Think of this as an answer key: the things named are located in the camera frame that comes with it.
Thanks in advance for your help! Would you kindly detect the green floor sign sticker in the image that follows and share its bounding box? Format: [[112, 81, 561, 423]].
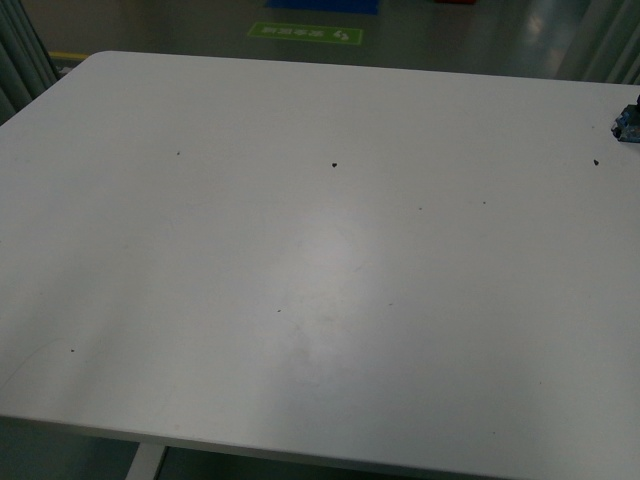
[[247, 22, 364, 46]]

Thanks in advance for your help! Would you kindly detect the yellow floor tape line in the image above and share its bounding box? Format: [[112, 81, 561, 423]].
[[49, 51, 88, 62]]

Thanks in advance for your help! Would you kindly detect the grey curtain left side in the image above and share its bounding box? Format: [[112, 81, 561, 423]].
[[1, 0, 61, 124]]

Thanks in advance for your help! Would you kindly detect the grey curtain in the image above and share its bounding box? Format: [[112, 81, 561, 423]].
[[1, 0, 61, 124], [582, 0, 639, 85]]

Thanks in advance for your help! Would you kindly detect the grey curtain right side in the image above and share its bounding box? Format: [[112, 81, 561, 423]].
[[582, 0, 639, 85]]

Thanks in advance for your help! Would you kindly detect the white table leg frame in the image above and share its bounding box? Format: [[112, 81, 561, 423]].
[[125, 443, 168, 480]]

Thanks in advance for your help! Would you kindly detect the red push button switch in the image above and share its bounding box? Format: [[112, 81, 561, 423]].
[[611, 98, 640, 144]]

